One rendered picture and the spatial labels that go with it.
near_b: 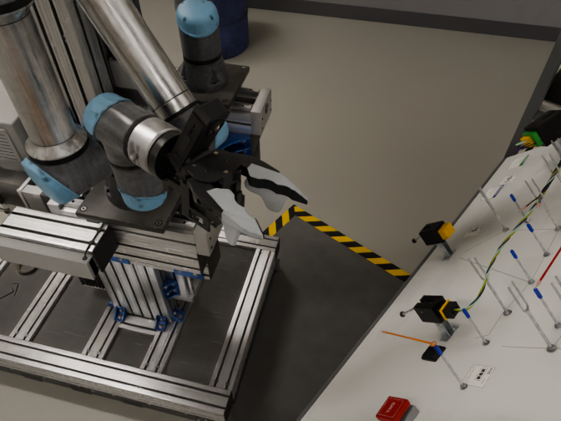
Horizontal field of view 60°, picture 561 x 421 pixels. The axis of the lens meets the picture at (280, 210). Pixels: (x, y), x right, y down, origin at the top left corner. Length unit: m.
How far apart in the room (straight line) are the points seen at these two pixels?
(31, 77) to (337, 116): 2.66
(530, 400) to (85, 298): 1.82
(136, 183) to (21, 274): 1.73
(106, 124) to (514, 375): 0.77
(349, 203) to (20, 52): 2.15
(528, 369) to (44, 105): 0.95
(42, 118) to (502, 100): 3.32
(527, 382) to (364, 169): 2.22
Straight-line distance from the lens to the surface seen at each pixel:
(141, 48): 0.85
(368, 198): 2.83
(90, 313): 2.23
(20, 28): 0.90
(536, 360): 0.96
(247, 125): 1.55
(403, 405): 0.97
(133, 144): 0.70
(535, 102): 1.82
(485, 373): 0.98
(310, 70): 3.86
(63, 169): 1.02
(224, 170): 0.62
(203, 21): 1.44
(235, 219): 0.56
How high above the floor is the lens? 2.00
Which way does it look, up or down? 48 degrees down
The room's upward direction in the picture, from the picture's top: straight up
